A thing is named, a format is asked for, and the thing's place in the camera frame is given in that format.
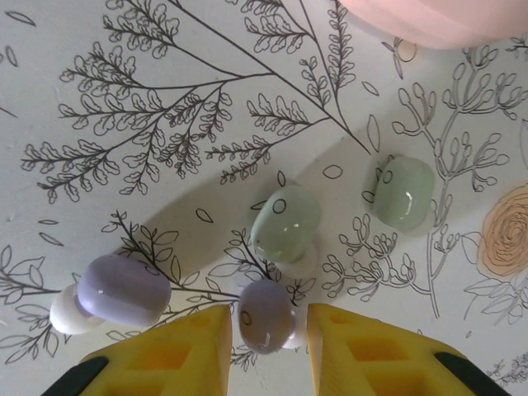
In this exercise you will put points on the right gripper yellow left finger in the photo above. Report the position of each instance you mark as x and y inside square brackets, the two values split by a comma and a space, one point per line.
[165, 363]

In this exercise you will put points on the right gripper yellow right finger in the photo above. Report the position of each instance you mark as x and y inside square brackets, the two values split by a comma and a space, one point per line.
[371, 363]

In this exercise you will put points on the floral patterned table cover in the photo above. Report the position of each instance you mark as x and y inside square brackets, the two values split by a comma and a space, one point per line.
[371, 288]

